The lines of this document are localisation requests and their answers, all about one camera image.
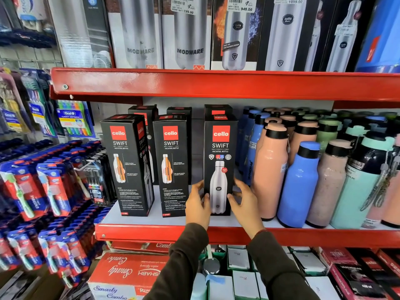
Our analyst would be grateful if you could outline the person's left hand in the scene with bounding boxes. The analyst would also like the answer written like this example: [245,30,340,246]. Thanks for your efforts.
[185,180,212,231]

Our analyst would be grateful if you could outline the person's right hand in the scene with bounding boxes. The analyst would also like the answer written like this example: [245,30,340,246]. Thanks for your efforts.
[227,179,265,240]

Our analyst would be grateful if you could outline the black box silver bottle print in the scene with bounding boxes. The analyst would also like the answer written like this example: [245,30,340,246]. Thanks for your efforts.
[203,114,238,216]

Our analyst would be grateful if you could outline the person's left forearm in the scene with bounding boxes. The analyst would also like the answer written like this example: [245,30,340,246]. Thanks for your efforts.
[143,223,209,300]

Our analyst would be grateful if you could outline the person's right forearm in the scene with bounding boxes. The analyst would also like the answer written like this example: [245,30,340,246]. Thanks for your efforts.
[246,229,321,300]

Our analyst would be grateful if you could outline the red metal shelf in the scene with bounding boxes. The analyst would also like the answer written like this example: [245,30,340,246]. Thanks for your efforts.
[95,185,400,249]
[49,67,400,110]

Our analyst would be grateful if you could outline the black box orange bottle print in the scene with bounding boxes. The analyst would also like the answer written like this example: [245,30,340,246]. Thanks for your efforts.
[100,114,155,217]
[152,114,189,218]

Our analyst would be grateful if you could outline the steel bottle lid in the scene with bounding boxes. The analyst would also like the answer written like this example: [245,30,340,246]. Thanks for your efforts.
[203,246,221,276]

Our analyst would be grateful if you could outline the group of coloured plastic bottles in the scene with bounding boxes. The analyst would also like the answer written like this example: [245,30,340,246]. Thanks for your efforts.
[235,106,400,230]

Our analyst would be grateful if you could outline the group of small white boxes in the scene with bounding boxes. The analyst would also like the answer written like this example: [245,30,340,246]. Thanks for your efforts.
[191,245,342,300]

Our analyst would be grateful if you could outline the flat red combo box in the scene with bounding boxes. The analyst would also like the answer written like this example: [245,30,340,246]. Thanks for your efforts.
[106,240,174,255]

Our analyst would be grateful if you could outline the large red combo box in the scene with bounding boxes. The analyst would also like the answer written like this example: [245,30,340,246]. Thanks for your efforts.
[87,252,170,300]

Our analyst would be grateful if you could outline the black toothbrush pack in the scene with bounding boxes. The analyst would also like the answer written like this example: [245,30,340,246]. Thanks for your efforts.
[74,149,117,208]

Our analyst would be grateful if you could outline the group of dark red boxes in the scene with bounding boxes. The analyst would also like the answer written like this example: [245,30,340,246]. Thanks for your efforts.
[313,246,400,300]

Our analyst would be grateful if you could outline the rack of red-blue toothbrush packets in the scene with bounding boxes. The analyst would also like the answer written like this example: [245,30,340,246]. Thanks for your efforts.
[0,139,110,289]

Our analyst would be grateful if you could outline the black flame print bottle box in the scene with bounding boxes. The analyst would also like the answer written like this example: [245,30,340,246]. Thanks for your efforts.
[211,0,267,71]

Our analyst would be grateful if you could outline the white steel bottle box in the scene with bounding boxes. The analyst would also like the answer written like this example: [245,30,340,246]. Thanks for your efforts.
[105,0,164,70]
[161,0,214,70]

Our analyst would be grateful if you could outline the black steel bottle box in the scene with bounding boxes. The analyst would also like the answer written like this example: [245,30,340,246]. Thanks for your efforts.
[256,0,332,72]
[319,0,377,73]

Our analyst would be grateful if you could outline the hanging multicolour toothbrush packs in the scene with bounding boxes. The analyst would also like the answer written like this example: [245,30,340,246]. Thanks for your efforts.
[0,67,96,139]

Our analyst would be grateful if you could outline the grey glassware box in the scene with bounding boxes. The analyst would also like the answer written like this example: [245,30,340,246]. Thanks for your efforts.
[47,0,115,69]

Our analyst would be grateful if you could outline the blue container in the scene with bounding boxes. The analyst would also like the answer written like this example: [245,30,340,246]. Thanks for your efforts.
[355,0,400,74]

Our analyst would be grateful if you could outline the hanging dental care packets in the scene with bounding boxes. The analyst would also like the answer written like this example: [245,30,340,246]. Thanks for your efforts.
[0,0,57,49]

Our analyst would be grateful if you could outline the grey bottle strap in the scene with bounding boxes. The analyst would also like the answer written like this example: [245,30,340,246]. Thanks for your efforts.
[360,151,400,213]

